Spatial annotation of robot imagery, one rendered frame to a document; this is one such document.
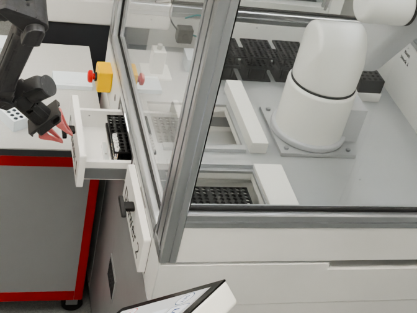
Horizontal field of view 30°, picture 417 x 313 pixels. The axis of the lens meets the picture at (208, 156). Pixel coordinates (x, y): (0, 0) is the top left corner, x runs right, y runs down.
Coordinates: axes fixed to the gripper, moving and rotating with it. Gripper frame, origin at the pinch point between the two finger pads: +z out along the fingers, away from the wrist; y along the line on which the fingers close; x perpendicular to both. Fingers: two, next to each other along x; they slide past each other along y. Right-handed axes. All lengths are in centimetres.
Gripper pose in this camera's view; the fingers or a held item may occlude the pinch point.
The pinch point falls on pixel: (65, 136)
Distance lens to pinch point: 213.0
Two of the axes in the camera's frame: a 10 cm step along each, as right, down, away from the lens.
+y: 8.1, -5.5, -2.3
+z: 5.5, 5.6, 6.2
